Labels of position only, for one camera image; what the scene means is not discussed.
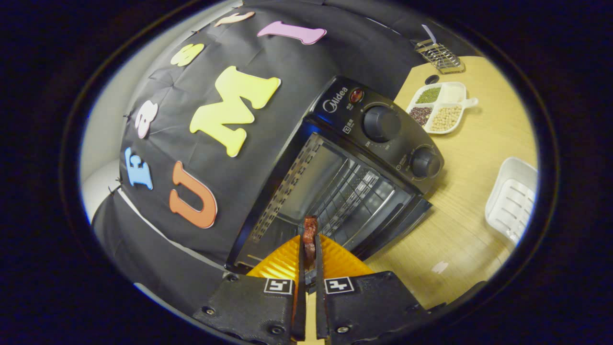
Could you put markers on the metal mesh utensil holder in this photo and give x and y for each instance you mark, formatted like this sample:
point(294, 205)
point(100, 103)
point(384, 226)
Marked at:
point(440, 56)

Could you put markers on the white ribbed tray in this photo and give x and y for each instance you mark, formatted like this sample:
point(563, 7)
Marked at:
point(512, 201)

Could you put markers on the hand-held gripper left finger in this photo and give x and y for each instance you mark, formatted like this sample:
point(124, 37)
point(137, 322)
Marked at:
point(254, 306)

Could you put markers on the reddish brown meat piece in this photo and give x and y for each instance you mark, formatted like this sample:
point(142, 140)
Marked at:
point(310, 235)

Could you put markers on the small black disc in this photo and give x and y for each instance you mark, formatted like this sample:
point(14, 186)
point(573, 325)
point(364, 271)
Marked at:
point(432, 79)

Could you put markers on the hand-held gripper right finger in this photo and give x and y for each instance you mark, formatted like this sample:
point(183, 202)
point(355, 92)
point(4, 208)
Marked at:
point(364, 302)

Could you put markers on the black toaster oven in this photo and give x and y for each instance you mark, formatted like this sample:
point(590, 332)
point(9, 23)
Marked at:
point(335, 120)

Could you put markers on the white divided dish of beans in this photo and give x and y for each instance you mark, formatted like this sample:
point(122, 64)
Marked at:
point(443, 115)

